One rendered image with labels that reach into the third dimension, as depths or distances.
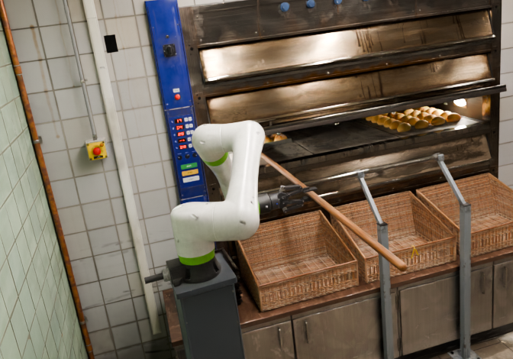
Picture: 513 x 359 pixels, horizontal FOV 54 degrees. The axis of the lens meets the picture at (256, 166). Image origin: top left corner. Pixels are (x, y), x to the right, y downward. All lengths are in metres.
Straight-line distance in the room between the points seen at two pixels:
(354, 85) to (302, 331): 1.41
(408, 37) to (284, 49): 0.76
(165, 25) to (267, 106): 0.70
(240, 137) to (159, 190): 1.05
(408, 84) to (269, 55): 0.88
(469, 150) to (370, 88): 0.84
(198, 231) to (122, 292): 1.47
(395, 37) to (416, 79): 0.29
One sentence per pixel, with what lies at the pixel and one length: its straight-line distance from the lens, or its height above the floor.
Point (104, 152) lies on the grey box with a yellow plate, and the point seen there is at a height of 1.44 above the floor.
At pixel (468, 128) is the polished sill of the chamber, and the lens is 3.47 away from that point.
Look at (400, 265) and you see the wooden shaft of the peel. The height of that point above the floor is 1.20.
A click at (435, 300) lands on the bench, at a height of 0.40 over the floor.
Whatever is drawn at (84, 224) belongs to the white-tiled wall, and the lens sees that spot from 2.87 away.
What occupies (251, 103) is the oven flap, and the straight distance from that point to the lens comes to 2.80.
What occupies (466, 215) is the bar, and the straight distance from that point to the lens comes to 2.83.
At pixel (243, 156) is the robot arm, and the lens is 1.78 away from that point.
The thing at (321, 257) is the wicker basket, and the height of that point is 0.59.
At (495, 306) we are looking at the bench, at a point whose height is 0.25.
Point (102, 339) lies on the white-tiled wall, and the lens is 3.18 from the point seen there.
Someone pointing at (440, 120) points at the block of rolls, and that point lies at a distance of 3.52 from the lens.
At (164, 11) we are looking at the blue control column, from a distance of 2.66.
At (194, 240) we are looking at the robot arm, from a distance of 1.65.
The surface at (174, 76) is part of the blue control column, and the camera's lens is 2.67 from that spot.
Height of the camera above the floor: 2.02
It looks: 17 degrees down
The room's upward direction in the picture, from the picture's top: 7 degrees counter-clockwise
